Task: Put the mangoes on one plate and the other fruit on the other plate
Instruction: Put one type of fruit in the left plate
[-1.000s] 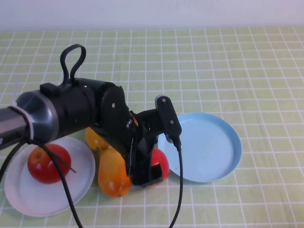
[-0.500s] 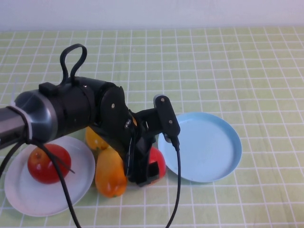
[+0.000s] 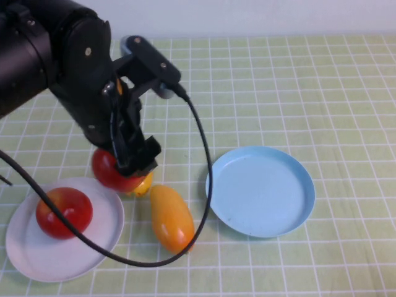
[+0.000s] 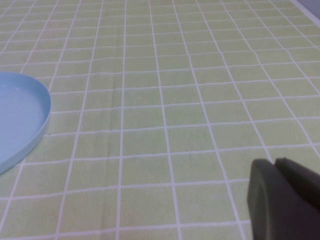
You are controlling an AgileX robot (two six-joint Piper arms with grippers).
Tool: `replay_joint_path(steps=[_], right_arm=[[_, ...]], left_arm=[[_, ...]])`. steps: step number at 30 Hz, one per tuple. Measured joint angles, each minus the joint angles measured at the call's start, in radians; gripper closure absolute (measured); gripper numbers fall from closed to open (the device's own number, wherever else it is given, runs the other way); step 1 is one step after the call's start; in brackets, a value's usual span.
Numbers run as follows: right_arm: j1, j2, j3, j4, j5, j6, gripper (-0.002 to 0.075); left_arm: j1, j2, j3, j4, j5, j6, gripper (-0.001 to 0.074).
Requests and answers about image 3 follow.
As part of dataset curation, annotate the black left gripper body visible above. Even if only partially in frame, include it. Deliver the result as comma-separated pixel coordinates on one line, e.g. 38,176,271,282
66,82,145,166

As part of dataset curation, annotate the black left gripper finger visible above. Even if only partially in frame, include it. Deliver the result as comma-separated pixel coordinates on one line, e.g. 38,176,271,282
116,160,146,177
136,135,161,173

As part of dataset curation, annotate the yellow mango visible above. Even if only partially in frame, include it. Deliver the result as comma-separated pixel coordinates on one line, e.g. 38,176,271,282
124,171,154,198

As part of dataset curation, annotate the red apple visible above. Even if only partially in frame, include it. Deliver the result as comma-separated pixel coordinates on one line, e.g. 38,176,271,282
92,148,149,193
35,186,93,240

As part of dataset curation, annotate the orange mango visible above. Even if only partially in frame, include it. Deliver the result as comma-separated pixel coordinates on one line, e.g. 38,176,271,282
149,184,196,255

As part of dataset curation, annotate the light blue round plate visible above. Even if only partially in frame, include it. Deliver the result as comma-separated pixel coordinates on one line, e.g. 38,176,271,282
205,145,316,238

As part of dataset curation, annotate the white round plate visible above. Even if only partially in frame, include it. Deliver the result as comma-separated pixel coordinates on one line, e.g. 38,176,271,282
5,176,125,283

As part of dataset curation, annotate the green checked tablecloth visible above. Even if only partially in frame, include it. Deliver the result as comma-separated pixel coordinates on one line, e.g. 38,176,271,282
0,34,396,297

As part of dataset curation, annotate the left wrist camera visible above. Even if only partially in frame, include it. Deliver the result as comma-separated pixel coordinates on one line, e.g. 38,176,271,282
119,35,183,100

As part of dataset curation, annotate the black left camera cable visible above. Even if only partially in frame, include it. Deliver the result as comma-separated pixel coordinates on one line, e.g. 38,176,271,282
0,85,214,269

